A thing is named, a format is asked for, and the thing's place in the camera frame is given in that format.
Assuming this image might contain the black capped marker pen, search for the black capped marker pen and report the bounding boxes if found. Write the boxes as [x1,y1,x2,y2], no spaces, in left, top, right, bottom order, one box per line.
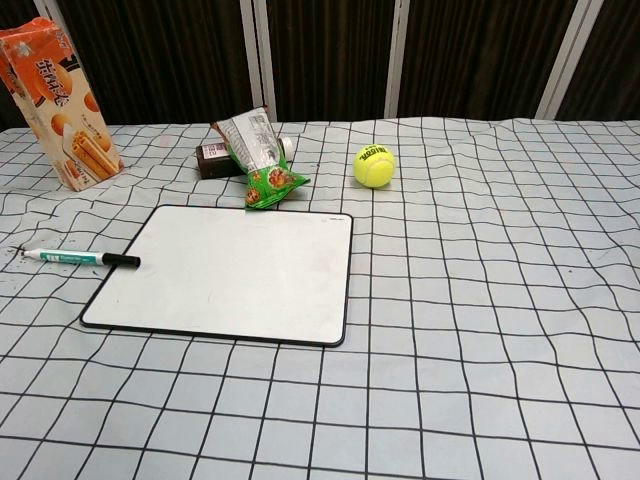
[22,248,142,270]

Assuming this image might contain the white dry-erase board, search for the white dry-erase board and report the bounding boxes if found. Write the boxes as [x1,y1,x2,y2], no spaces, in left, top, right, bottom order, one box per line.
[79,203,355,348]

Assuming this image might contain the yellow tennis ball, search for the yellow tennis ball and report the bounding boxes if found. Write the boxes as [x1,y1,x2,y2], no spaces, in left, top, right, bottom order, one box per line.
[352,142,397,189]

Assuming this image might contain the green snack bag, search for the green snack bag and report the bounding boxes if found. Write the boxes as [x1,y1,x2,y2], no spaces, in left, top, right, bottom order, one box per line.
[209,105,312,211]

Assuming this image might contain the brown bottle with white cap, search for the brown bottle with white cap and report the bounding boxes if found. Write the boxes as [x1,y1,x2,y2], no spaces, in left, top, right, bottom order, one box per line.
[194,135,296,180]

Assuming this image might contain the grid-patterned light blue tablecloth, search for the grid-patterned light blue tablecloth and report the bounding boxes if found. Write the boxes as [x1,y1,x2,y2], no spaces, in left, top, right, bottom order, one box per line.
[0,115,640,480]

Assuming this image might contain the orange egg roll box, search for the orange egg roll box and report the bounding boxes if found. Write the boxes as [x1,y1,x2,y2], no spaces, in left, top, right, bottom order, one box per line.
[0,16,125,193]

